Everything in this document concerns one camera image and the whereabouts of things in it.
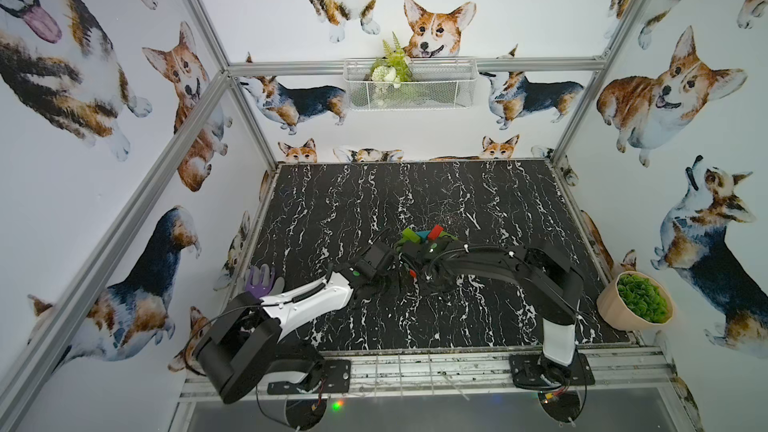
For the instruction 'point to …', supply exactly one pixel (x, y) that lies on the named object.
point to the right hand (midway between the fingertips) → (429, 291)
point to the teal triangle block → (424, 233)
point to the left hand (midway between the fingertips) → (405, 281)
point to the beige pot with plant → (634, 301)
